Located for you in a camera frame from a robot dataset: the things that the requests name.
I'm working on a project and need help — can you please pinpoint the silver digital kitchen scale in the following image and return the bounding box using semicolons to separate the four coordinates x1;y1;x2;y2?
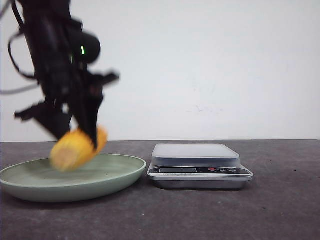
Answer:
147;143;254;189

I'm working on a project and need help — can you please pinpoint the yellow corn cob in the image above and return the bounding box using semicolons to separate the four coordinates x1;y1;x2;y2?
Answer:
49;126;108;172

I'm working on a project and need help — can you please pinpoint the light green plate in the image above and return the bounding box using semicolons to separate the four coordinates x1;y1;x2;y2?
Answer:
0;154;147;203

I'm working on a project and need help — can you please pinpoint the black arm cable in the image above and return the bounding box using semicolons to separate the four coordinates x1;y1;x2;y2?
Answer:
0;0;41;95

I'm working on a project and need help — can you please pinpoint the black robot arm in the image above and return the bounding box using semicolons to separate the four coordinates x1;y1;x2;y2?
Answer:
11;0;119;146

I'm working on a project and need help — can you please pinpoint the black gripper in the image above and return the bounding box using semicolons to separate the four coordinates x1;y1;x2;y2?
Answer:
14;71;120;148

